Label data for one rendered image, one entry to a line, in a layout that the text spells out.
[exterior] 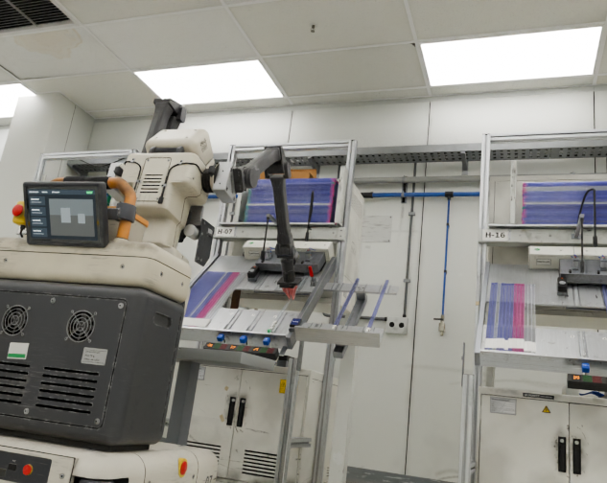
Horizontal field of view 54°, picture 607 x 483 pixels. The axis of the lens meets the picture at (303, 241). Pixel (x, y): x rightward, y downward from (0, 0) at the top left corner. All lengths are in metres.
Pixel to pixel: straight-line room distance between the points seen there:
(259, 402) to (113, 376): 1.42
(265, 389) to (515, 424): 1.12
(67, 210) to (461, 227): 3.35
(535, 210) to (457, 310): 1.60
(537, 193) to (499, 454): 1.21
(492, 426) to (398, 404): 1.79
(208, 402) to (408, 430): 1.79
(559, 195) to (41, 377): 2.31
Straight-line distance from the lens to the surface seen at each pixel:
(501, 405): 2.66
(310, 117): 5.25
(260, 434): 2.89
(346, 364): 2.55
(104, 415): 1.58
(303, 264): 2.97
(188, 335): 2.77
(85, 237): 1.69
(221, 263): 3.28
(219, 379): 3.00
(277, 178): 2.57
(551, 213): 2.98
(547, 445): 2.66
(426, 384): 4.36
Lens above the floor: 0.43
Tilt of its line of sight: 16 degrees up
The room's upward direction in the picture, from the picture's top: 7 degrees clockwise
